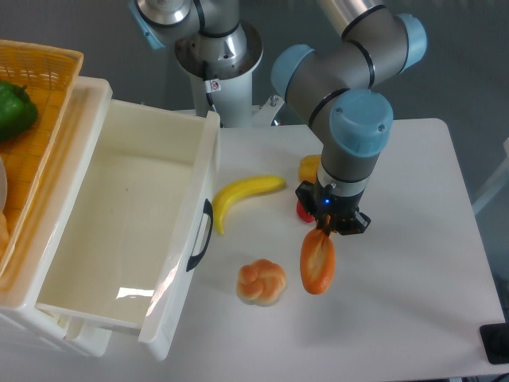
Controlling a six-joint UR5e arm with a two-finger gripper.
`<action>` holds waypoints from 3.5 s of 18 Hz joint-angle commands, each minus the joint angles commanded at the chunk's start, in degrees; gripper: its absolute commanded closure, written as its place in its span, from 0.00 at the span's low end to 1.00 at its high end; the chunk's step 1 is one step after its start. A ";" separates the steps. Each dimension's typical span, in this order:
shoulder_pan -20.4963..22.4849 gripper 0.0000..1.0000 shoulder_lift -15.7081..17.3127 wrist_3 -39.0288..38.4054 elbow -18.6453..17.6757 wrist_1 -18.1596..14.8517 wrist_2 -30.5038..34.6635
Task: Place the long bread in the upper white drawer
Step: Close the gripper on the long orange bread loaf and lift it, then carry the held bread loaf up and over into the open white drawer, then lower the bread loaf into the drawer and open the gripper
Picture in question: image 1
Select black drawer handle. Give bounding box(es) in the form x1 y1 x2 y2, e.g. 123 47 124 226
186 199 214 272

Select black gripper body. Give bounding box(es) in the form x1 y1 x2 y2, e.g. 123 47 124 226
295 181 371 236

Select red toy fruit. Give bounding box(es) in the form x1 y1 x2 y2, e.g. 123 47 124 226
296 201 315 224

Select round knotted bread roll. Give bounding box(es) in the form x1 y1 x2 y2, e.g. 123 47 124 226
236 259 287 306

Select long orange bread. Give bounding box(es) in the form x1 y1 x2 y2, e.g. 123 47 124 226
300 229 336 294

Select white drawer cabinet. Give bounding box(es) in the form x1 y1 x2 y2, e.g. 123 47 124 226
1 76 112 357

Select black cable on pedestal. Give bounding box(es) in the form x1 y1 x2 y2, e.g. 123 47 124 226
202 59 223 129

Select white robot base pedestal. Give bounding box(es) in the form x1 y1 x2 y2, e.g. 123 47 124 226
175 21 263 128

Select yellow plastic banana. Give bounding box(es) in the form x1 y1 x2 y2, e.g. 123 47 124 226
212 174 286 235

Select yellow bell pepper toy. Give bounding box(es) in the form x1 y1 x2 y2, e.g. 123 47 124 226
298 154 321 183

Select open upper white drawer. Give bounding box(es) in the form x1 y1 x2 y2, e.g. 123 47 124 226
37 100 220 361

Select green bell pepper toy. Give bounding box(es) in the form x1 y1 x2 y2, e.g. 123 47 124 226
1 80 39 142

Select black device at table edge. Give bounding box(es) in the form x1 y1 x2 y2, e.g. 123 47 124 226
480 323 508 364

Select orange woven basket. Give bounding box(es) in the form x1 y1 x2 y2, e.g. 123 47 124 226
1 40 84 271

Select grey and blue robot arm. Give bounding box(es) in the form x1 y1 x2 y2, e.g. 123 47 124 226
129 1 427 236

